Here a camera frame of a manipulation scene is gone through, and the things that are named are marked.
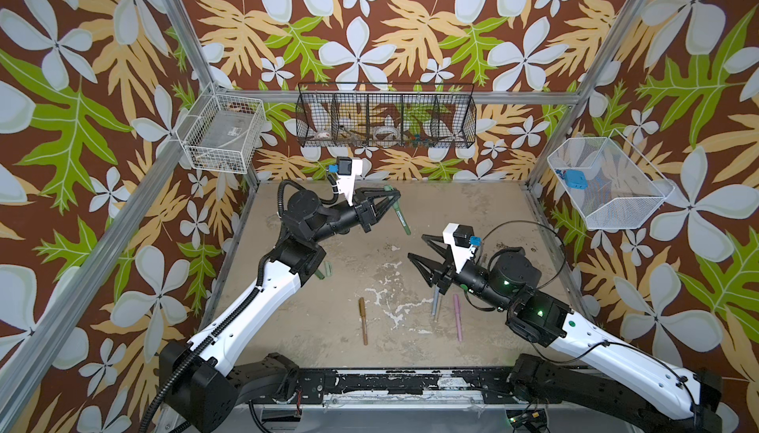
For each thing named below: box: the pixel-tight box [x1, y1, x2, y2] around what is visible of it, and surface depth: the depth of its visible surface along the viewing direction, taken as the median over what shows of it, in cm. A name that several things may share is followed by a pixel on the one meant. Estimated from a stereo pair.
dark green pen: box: [383, 184, 412, 236], surface depth 63 cm
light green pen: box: [314, 260, 334, 280], surface depth 97 cm
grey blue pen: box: [431, 284, 440, 323], surface depth 89 cm
